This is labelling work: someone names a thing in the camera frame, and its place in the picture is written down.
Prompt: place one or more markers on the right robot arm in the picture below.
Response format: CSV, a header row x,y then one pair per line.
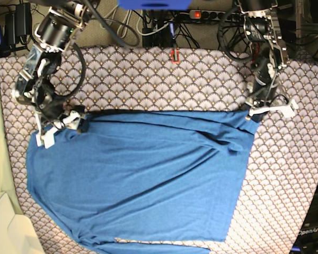
x,y
55,34

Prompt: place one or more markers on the blue long-sleeve T-shirt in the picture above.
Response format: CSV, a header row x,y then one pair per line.
x,y
133,179

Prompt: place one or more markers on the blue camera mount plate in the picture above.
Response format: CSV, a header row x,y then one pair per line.
x,y
154,4

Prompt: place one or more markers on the fan-patterned table cloth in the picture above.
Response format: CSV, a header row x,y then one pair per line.
x,y
282,175

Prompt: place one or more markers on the red and grey table clamp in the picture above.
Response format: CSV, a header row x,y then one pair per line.
x,y
175,56

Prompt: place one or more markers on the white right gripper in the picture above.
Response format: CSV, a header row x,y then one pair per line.
x,y
72,121

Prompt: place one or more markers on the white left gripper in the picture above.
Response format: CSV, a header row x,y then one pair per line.
x,y
287,110

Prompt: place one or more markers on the black OpenArm base box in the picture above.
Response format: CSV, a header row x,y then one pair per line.
x,y
307,239

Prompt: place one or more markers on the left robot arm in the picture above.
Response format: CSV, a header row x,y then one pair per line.
x,y
268,56

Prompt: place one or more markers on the black power adapter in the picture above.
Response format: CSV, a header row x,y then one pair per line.
x,y
18,24

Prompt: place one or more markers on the black power strip red switch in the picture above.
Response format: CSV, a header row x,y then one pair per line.
x,y
205,15

